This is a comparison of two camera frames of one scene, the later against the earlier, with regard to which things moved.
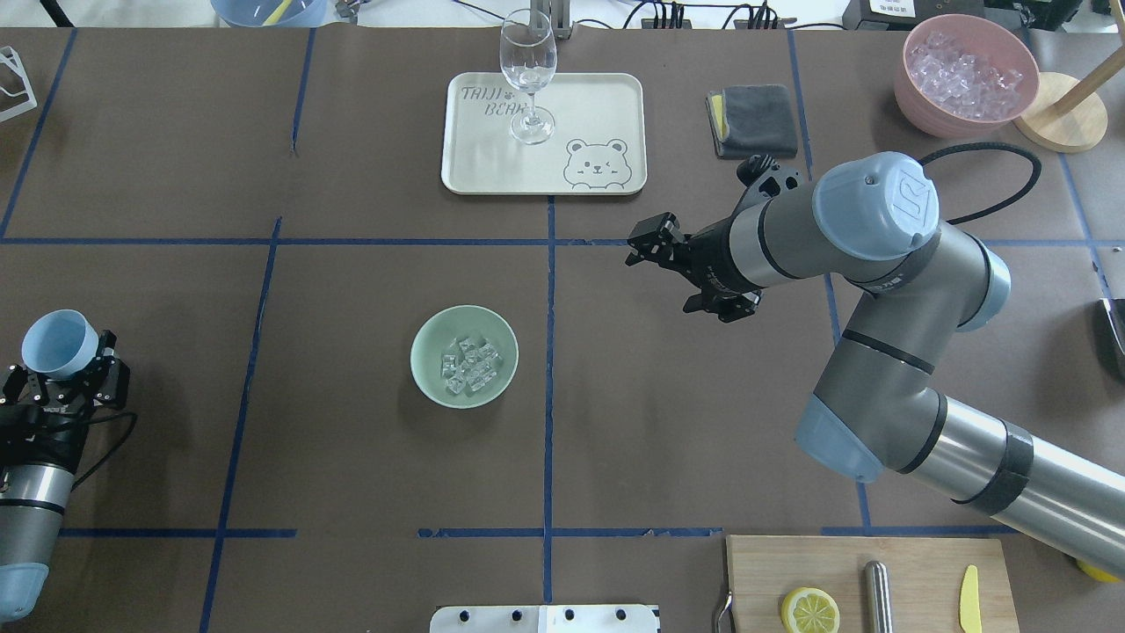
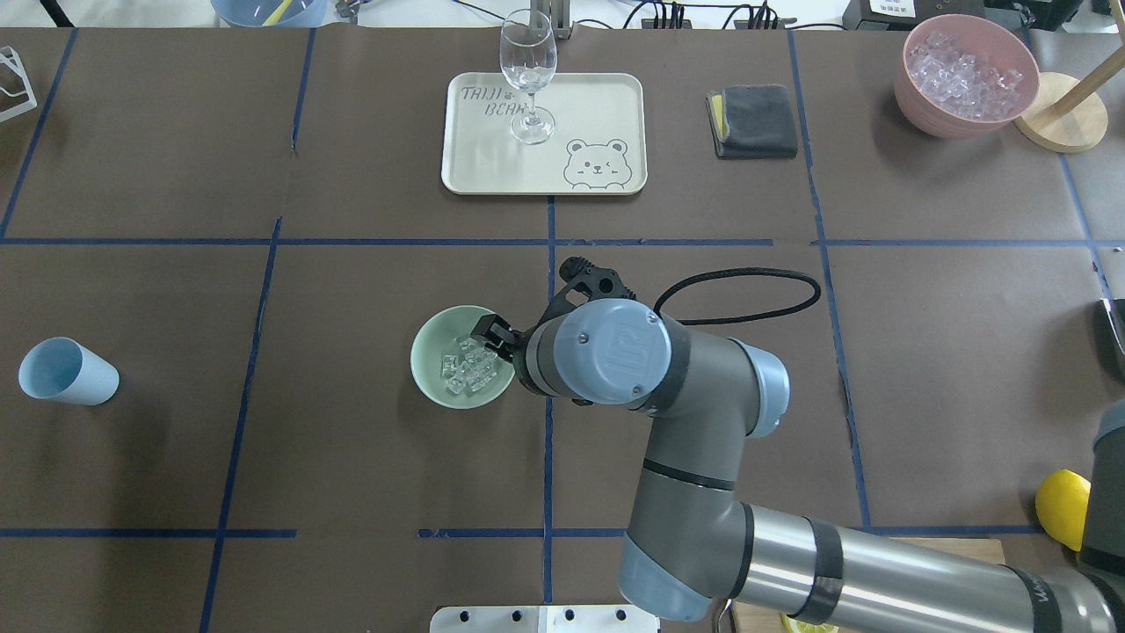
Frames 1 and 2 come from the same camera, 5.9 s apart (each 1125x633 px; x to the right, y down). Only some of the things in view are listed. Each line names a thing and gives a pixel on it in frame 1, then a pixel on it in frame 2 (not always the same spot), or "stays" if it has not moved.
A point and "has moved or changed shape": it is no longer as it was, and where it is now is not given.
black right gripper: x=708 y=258 to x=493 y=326
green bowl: x=464 y=356 stays
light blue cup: x=59 y=343 has moved or changed shape
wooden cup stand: x=1069 y=115 stays
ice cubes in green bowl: x=470 y=365 stays
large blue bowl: x=270 y=13 stays
